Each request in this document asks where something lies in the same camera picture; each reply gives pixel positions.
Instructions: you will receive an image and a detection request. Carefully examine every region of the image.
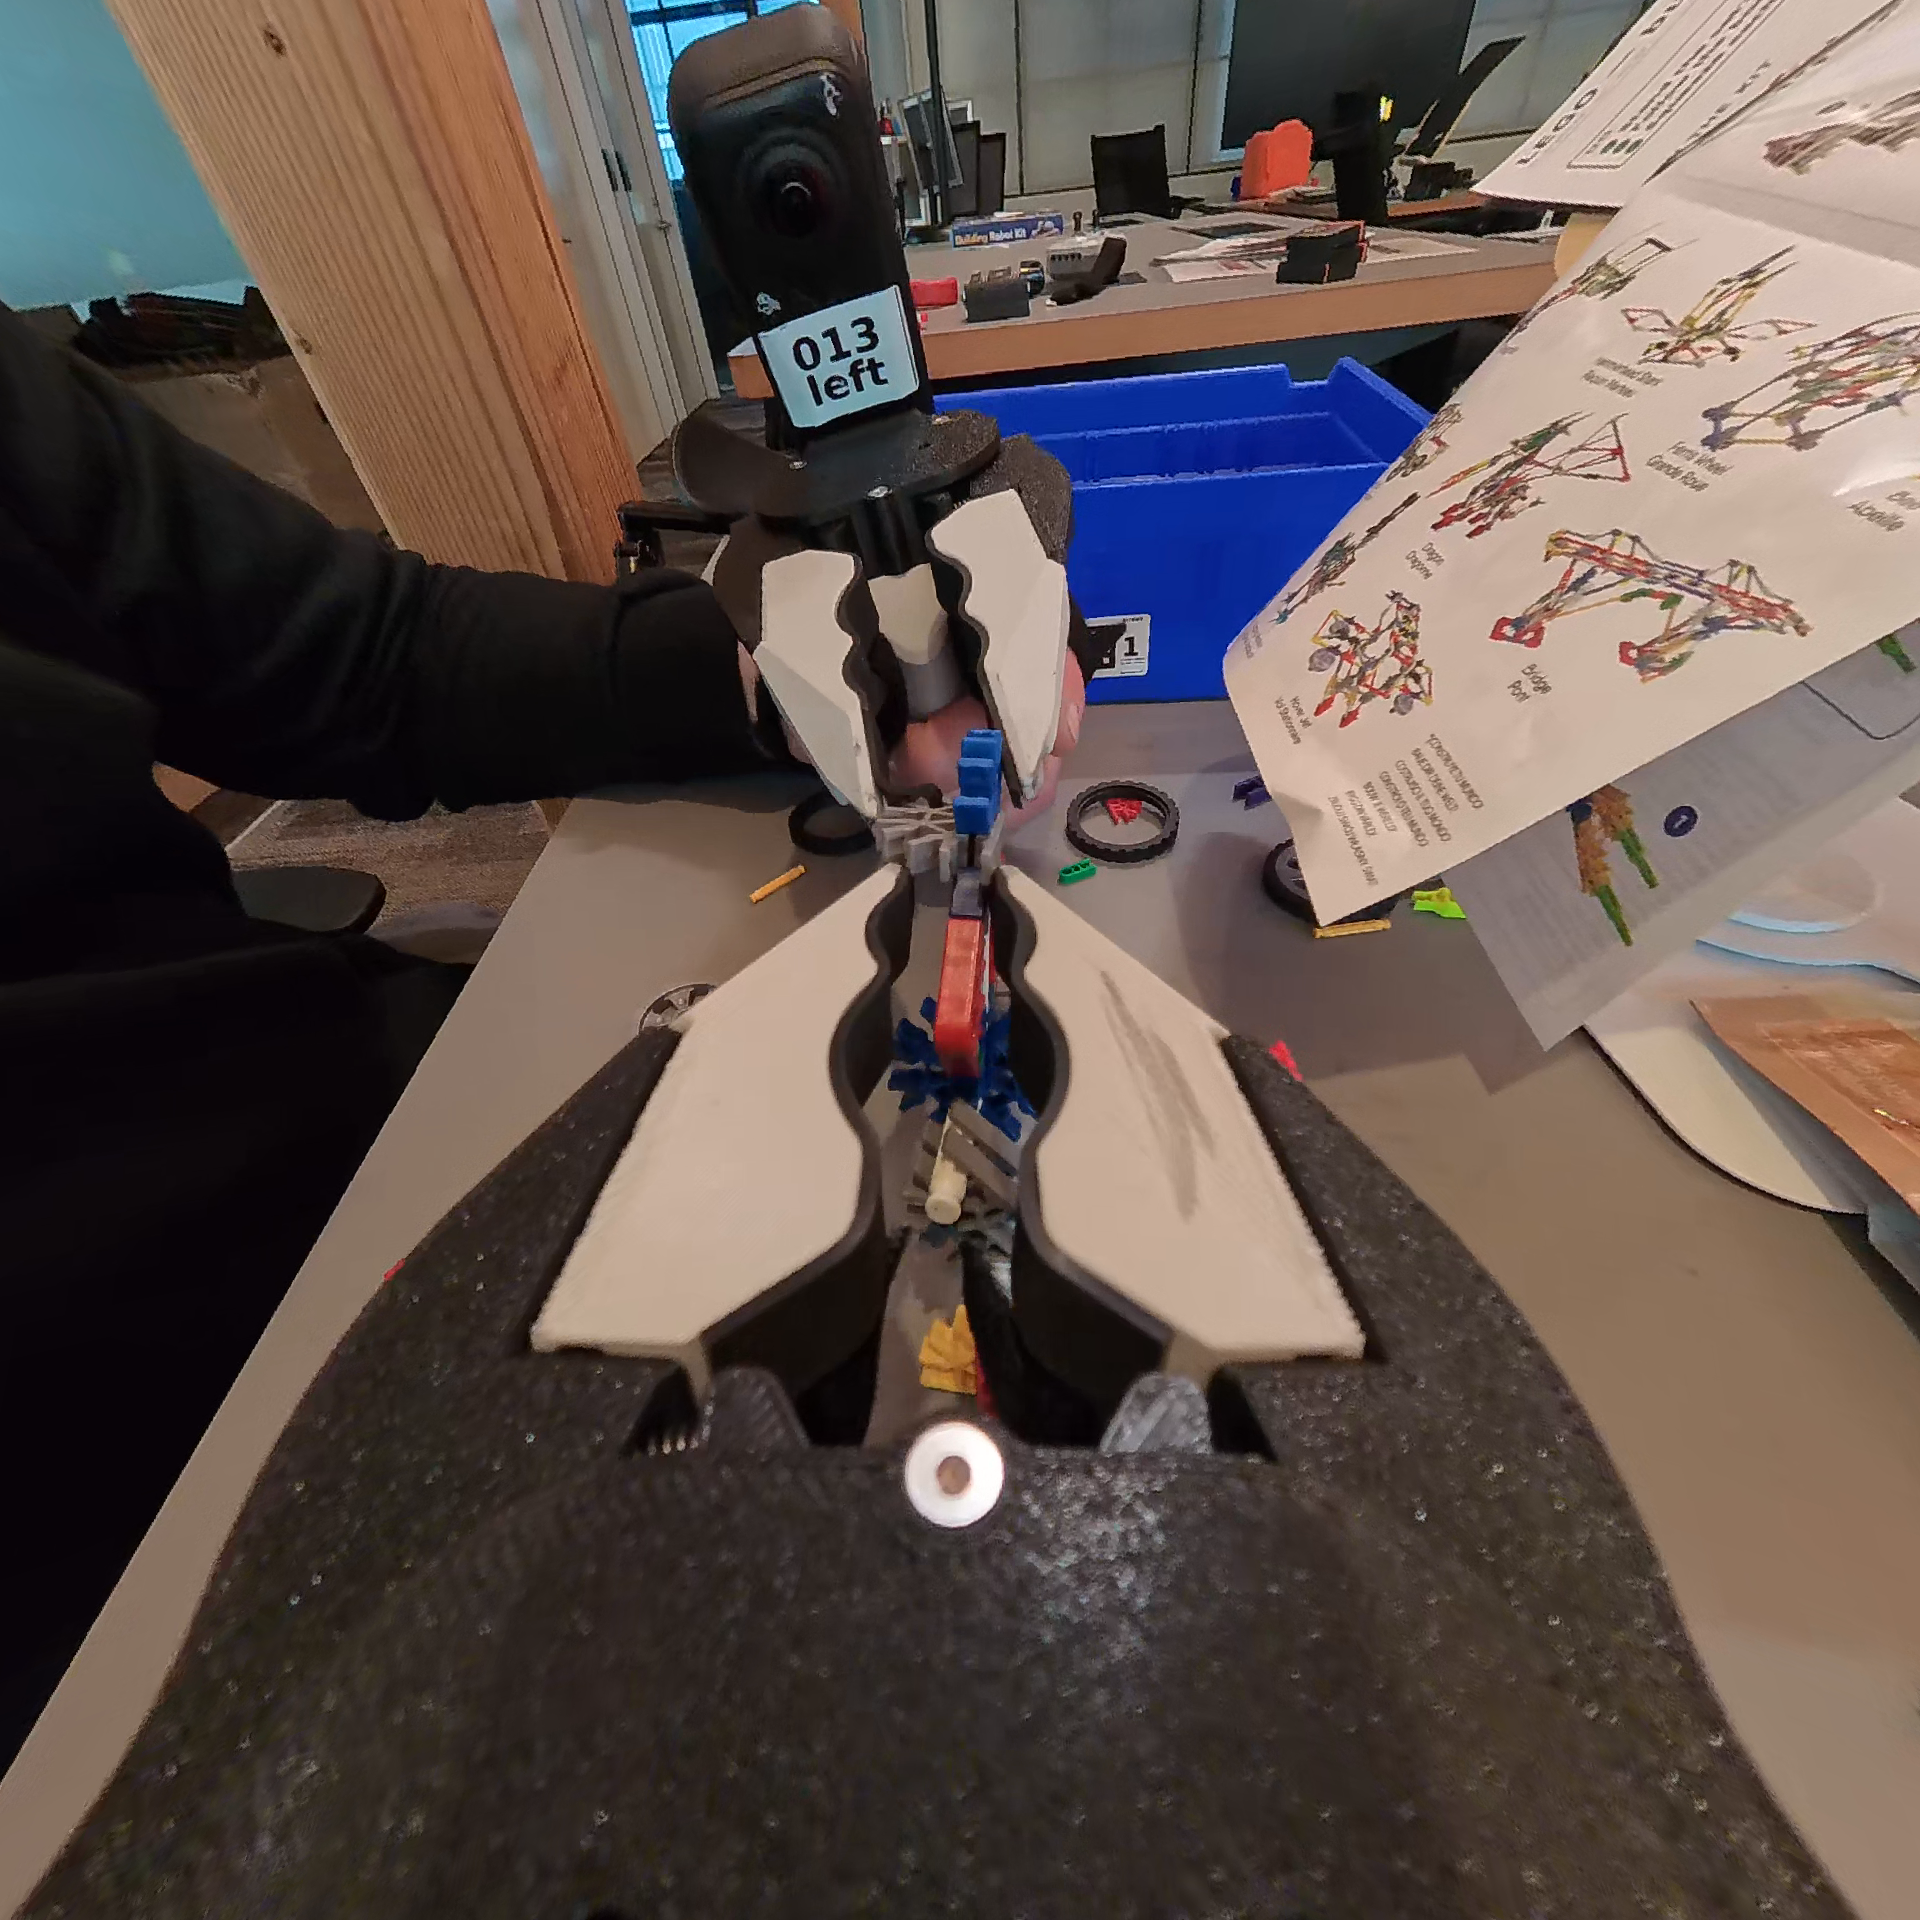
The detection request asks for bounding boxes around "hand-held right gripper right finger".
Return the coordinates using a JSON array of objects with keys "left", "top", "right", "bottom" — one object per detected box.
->
[{"left": 996, "top": 865, "right": 1369, "bottom": 1401}]

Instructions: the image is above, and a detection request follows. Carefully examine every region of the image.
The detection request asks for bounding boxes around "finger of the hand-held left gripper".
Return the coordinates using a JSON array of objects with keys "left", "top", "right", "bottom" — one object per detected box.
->
[
  {"left": 925, "top": 490, "right": 1076, "bottom": 807},
  {"left": 746, "top": 546, "right": 921, "bottom": 844}
]

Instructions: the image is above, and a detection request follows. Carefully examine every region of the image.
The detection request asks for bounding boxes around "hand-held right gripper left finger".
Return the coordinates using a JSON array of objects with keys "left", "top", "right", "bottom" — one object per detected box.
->
[{"left": 531, "top": 863, "right": 904, "bottom": 1401}]

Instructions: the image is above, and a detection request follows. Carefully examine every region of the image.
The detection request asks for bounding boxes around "colourful construction toy model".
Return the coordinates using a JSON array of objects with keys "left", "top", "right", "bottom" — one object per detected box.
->
[{"left": 872, "top": 796, "right": 1049, "bottom": 1398}]

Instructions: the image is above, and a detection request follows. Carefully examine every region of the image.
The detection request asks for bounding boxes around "person's left forearm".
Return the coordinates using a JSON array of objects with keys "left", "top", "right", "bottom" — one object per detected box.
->
[{"left": 0, "top": 306, "right": 771, "bottom": 823}]

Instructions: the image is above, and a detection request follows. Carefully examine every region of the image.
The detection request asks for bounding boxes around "person's left hand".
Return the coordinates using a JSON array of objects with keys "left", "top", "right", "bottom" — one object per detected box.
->
[{"left": 882, "top": 705, "right": 993, "bottom": 807}]

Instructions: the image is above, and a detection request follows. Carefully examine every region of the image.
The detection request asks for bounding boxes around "blue plastic bin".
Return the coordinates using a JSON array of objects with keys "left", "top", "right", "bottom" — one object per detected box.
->
[{"left": 931, "top": 360, "right": 1435, "bottom": 706}]

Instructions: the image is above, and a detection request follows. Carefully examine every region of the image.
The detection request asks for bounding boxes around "black wheel with grey hub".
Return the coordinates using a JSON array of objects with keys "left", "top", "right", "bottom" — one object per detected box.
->
[{"left": 1262, "top": 840, "right": 1404, "bottom": 924}]

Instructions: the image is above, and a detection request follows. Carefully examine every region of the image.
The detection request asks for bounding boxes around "black office chair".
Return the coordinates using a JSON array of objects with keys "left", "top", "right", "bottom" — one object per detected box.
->
[{"left": 1089, "top": 127, "right": 1174, "bottom": 219}]

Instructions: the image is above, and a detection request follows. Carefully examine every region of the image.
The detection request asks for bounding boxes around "long wooden table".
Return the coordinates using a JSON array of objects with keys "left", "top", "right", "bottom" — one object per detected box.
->
[{"left": 727, "top": 195, "right": 1560, "bottom": 397}]

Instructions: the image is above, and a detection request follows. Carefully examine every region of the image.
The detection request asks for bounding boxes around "wooden pillar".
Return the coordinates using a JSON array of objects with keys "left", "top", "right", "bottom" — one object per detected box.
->
[{"left": 104, "top": 0, "right": 647, "bottom": 587}]

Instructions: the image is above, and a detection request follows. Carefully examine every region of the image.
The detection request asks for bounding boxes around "black chair armrest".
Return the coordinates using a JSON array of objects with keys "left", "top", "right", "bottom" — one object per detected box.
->
[{"left": 232, "top": 870, "right": 387, "bottom": 934}]

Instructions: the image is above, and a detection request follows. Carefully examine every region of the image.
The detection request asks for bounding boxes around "white foam board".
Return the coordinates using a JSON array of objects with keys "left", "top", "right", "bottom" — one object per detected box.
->
[{"left": 1581, "top": 886, "right": 1920, "bottom": 1217}]

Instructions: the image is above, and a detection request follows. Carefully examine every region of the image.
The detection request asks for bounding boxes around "black monitor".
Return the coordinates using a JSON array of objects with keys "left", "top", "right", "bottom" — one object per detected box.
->
[{"left": 1223, "top": 0, "right": 1480, "bottom": 222}]

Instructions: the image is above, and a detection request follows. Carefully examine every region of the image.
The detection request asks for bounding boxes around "toy models instruction sheet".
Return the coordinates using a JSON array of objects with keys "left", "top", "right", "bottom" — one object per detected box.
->
[{"left": 1223, "top": 186, "right": 1920, "bottom": 924}]

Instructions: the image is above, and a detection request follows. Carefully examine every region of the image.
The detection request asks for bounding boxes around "white instruction booklet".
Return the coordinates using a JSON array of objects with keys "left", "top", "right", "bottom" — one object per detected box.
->
[{"left": 1449, "top": 750, "right": 1920, "bottom": 1049}]

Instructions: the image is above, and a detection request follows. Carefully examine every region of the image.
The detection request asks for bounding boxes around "brown plastic bag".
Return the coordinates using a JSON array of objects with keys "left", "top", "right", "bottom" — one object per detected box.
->
[{"left": 1693, "top": 989, "right": 1920, "bottom": 1217}]

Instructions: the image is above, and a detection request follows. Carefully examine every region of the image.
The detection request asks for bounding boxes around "brick building instruction sheet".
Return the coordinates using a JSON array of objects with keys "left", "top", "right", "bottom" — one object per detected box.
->
[{"left": 1478, "top": 0, "right": 1920, "bottom": 213}]

